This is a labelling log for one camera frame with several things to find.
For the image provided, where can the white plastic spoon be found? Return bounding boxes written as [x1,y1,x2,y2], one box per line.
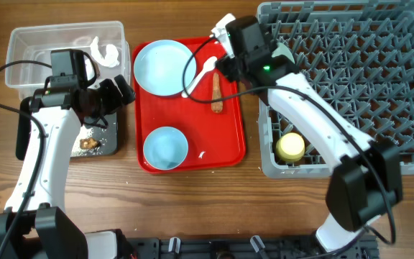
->
[181,56,217,98]

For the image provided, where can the brown food scrap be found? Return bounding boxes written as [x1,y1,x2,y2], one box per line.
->
[79,137,101,150]

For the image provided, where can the white rice pile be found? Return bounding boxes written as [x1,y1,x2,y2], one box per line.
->
[71,126,118,158]

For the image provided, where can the green bowl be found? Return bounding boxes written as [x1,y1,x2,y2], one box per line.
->
[272,42,295,65]

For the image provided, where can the orange carrot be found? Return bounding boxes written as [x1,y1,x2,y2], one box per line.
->
[211,72,223,113]

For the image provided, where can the white tissue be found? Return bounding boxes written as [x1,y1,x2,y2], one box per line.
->
[89,35,121,68]

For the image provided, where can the light blue plate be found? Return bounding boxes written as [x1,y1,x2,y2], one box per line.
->
[134,40,192,96]

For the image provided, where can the small light blue bowl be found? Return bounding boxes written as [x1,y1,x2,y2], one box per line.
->
[143,127,188,171]

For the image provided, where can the yellow plastic cup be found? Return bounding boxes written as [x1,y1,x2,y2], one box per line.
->
[276,132,305,162]

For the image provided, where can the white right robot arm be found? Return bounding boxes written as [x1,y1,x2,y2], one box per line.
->
[212,14,403,254]

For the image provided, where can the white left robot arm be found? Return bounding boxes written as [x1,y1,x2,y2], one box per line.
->
[0,49,135,258]

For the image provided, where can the grey dishwasher rack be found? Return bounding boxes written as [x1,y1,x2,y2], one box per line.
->
[257,1,414,175]

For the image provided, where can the black tray bin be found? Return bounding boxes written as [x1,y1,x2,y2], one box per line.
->
[15,114,119,160]

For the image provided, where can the red plastic tray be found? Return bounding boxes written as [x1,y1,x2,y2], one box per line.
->
[130,35,247,175]

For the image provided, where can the clear plastic bin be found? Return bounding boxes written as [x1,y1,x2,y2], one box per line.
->
[6,21,131,82]

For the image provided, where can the small white paper scrap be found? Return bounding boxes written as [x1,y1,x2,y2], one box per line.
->
[198,151,205,159]

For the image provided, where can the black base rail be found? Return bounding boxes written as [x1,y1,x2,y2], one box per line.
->
[128,235,380,259]

